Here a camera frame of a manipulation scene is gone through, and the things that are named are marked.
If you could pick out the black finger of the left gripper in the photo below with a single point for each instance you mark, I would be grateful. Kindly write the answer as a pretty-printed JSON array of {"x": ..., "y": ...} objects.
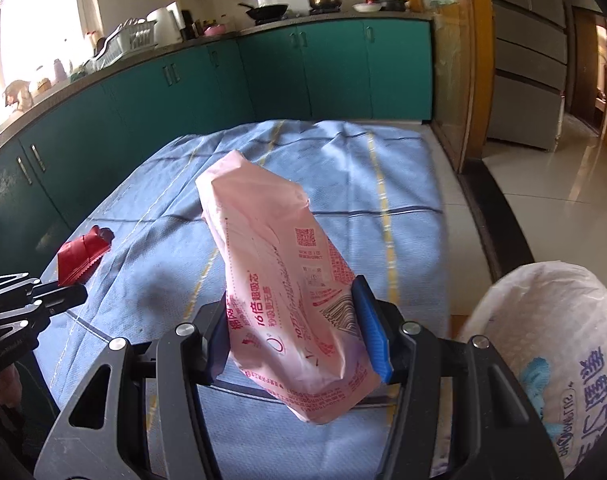
[
  {"x": 22, "y": 321},
  {"x": 15, "y": 286}
]

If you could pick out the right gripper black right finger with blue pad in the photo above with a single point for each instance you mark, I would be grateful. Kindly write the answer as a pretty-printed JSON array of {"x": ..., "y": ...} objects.
[{"x": 495, "y": 432}]

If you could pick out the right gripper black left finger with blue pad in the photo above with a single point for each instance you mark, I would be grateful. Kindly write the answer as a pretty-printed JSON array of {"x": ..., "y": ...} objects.
[{"x": 136, "y": 414}]

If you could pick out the red snack wrapper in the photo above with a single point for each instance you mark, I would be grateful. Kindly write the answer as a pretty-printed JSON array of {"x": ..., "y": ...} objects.
[{"x": 78, "y": 259}]

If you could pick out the pink plastic package bag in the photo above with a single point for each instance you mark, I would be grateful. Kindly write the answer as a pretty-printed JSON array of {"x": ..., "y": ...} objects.
[{"x": 292, "y": 325}]

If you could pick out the light blue dish cloth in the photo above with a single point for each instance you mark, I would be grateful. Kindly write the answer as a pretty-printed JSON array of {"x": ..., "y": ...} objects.
[{"x": 535, "y": 378}]

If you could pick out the green lower kitchen cabinets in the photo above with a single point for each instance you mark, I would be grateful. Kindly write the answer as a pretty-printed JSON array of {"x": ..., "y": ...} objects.
[{"x": 64, "y": 156}]

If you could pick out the white trash bag bin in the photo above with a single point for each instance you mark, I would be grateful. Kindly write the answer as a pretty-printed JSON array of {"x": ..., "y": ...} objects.
[{"x": 556, "y": 310}]

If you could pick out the blue checked tablecloth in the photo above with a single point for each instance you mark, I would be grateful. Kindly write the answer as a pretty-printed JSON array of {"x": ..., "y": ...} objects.
[{"x": 373, "y": 191}]

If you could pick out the white dish rack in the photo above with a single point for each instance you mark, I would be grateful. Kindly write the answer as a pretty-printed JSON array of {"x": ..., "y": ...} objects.
[{"x": 132, "y": 37}]

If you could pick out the white kettle appliance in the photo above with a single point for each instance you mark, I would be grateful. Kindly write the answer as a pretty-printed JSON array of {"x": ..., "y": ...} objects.
[{"x": 167, "y": 26}]

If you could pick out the pink small pot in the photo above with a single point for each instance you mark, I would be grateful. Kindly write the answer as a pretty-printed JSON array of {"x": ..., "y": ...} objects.
[{"x": 215, "y": 30}]

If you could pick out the grey multi-door refrigerator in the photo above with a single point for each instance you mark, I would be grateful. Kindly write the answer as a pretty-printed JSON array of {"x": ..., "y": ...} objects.
[{"x": 530, "y": 72}]

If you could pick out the black wok pan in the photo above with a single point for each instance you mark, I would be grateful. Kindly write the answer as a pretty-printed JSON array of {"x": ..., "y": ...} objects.
[{"x": 265, "y": 14}]

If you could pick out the wooden framed glass door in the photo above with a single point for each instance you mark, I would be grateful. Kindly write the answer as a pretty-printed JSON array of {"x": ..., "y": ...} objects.
[{"x": 463, "y": 75}]

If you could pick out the black small pot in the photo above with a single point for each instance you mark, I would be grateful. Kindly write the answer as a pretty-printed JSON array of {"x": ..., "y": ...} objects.
[{"x": 392, "y": 5}]

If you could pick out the white bowl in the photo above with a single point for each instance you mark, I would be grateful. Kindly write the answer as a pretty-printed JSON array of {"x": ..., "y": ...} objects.
[{"x": 367, "y": 7}]

